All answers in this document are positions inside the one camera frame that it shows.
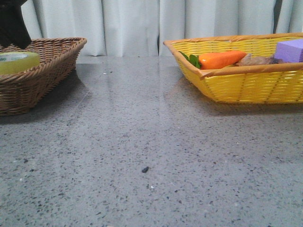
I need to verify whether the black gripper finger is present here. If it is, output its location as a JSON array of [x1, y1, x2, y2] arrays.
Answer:
[[0, 0, 31, 49]]

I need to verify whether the yellow tape roll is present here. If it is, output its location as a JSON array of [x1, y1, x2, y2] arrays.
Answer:
[[0, 52, 40, 75]]

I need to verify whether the brown wicker basket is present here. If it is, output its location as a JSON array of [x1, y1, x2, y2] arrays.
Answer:
[[0, 37, 87, 116]]

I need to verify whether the white curtain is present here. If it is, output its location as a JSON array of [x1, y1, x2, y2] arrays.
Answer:
[[21, 0, 303, 57]]

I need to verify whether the small black debris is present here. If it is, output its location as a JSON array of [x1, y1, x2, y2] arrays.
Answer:
[[141, 166, 149, 173]]

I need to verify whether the orange toy carrot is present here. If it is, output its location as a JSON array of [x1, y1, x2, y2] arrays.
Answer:
[[179, 51, 247, 70]]

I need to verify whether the brown crumpled object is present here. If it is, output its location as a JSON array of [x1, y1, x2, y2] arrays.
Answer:
[[235, 53, 285, 66]]

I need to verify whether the yellow wicker basket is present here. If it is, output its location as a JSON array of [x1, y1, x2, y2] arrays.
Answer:
[[164, 33, 303, 104]]

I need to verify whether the purple foam block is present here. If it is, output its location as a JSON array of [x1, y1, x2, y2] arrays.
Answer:
[[274, 39, 303, 63]]

